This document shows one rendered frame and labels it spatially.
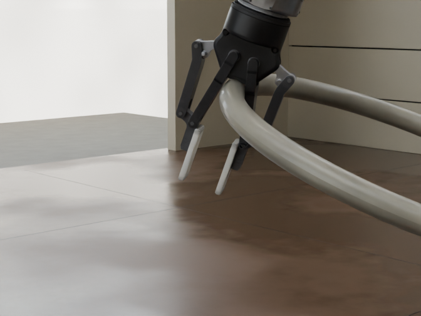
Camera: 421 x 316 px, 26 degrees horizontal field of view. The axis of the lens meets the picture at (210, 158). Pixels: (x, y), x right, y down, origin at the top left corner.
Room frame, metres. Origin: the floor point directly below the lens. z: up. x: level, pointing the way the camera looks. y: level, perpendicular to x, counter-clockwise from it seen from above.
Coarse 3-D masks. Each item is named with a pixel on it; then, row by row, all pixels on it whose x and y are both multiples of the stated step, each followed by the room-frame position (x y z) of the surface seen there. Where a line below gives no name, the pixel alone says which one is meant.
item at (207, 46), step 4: (196, 40) 1.12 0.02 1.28; (200, 40) 1.12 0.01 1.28; (212, 40) 1.12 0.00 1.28; (204, 44) 1.12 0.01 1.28; (208, 44) 1.12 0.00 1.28; (212, 44) 1.12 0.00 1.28; (204, 48) 1.12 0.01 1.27; (208, 48) 1.12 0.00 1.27; (212, 48) 1.12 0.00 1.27; (204, 52) 1.11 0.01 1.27; (208, 52) 1.12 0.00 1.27; (204, 56) 1.12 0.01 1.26
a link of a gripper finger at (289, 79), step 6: (288, 78) 1.09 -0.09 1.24; (282, 84) 1.10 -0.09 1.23; (288, 84) 1.10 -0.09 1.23; (276, 90) 1.10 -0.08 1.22; (282, 90) 1.10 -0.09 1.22; (276, 96) 1.10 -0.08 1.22; (282, 96) 1.10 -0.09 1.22; (270, 102) 1.10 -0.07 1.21; (276, 102) 1.10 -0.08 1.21; (270, 108) 1.10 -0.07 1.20; (276, 108) 1.10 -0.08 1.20; (270, 114) 1.10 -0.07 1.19; (276, 114) 1.12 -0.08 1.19; (270, 120) 1.10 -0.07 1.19
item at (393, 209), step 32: (224, 96) 1.05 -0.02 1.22; (288, 96) 1.25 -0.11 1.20; (320, 96) 1.27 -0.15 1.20; (352, 96) 1.30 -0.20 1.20; (256, 128) 0.95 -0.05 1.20; (416, 128) 1.30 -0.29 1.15; (288, 160) 0.91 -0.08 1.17; (320, 160) 0.90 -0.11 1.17; (352, 192) 0.87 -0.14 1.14; (384, 192) 0.86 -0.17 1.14; (416, 224) 0.85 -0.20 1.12
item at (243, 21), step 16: (240, 16) 1.08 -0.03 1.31; (256, 16) 1.07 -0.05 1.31; (224, 32) 1.11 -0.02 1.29; (240, 32) 1.08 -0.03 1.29; (256, 32) 1.07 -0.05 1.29; (272, 32) 1.07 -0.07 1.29; (224, 48) 1.11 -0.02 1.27; (240, 48) 1.10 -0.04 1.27; (256, 48) 1.10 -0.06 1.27; (272, 48) 1.10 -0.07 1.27; (240, 64) 1.11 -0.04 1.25; (272, 64) 1.10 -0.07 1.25; (240, 80) 1.11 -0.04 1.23
